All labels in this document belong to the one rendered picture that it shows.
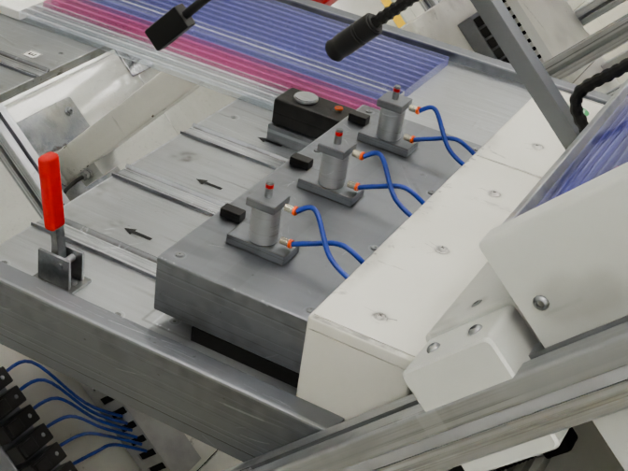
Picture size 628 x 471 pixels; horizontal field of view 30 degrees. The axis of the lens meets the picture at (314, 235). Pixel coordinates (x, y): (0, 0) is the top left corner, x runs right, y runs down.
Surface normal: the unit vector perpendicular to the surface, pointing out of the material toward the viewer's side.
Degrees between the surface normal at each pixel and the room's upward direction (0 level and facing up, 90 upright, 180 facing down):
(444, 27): 0
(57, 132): 0
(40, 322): 90
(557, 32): 0
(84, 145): 90
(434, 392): 90
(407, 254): 43
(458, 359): 90
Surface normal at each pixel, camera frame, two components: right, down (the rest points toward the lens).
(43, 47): 0.13, -0.84
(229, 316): -0.47, 0.41
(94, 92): 0.68, -0.38
